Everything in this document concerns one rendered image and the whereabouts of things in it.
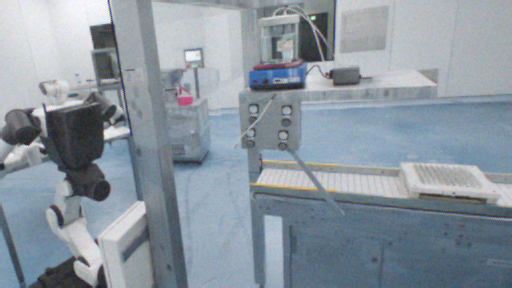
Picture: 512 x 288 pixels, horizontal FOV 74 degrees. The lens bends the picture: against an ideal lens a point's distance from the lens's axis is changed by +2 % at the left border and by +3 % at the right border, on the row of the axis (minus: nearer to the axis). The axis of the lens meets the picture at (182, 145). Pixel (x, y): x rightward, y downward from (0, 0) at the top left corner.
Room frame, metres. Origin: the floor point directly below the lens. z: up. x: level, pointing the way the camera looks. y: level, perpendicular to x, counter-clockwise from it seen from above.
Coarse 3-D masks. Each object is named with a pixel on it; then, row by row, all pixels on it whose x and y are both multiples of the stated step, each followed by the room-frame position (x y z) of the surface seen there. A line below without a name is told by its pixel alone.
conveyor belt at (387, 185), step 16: (272, 176) 1.40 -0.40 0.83; (288, 176) 1.38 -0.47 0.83; (304, 176) 1.36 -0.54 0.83; (320, 176) 1.34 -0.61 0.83; (336, 176) 1.33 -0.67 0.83; (352, 176) 1.31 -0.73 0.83; (368, 176) 1.29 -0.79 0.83; (384, 176) 1.27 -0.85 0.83; (368, 192) 1.15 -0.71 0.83; (384, 192) 1.14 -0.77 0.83; (400, 192) 1.12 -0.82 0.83
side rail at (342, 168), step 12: (288, 168) 1.45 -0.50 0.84; (300, 168) 1.43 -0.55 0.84; (312, 168) 1.41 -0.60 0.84; (324, 168) 1.38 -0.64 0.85; (336, 168) 1.36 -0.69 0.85; (348, 168) 1.34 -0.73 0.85; (360, 168) 1.32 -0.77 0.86; (372, 168) 1.30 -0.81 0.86; (384, 168) 1.28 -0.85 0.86; (396, 168) 1.26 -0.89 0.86; (492, 180) 1.12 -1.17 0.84; (504, 180) 1.10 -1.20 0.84
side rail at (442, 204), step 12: (276, 192) 1.22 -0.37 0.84; (288, 192) 1.20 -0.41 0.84; (300, 192) 1.18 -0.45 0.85; (312, 192) 1.16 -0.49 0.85; (348, 192) 1.11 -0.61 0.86; (396, 204) 1.03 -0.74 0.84; (408, 204) 1.02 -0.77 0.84; (420, 204) 1.00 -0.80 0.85; (432, 204) 0.98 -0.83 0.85; (444, 204) 0.97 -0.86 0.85; (456, 204) 0.96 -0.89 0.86; (468, 204) 0.94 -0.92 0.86; (480, 204) 0.93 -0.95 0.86; (492, 204) 0.92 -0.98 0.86
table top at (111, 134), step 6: (108, 132) 2.54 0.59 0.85; (114, 132) 2.51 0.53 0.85; (120, 132) 2.49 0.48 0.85; (126, 132) 2.47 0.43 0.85; (108, 138) 2.37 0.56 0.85; (114, 138) 2.40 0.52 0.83; (120, 138) 2.43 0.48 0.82; (48, 156) 2.08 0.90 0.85; (42, 162) 2.05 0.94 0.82; (18, 168) 1.95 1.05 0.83; (24, 168) 1.97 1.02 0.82
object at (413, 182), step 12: (408, 168) 1.18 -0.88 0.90; (408, 180) 1.08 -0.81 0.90; (480, 180) 1.02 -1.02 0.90; (420, 192) 1.02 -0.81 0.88; (432, 192) 1.00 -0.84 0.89; (444, 192) 0.99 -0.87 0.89; (456, 192) 0.97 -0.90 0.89; (468, 192) 0.96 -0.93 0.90; (480, 192) 0.95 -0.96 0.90; (492, 192) 0.94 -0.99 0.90
